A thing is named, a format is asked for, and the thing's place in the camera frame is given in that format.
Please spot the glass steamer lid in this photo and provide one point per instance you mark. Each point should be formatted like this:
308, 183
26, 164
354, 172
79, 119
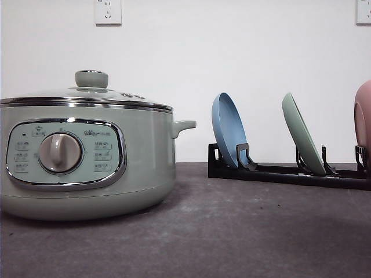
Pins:
90, 91

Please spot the green plate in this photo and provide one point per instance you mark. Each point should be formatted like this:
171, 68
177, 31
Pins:
302, 136

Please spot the blue plate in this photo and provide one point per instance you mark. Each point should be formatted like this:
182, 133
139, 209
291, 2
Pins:
228, 127

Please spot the green electric steamer pot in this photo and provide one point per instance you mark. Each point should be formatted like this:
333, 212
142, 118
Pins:
85, 163

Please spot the pink plate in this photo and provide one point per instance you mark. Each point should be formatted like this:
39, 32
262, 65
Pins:
362, 118

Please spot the black dish rack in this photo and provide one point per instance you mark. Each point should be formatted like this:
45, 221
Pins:
359, 178

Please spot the white wall socket left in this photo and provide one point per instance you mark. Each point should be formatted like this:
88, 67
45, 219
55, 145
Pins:
107, 14

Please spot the white wall socket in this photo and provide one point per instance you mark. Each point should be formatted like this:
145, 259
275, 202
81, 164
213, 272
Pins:
107, 14
361, 13

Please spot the white wall socket right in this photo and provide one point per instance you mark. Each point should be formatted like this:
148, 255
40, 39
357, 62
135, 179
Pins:
361, 13

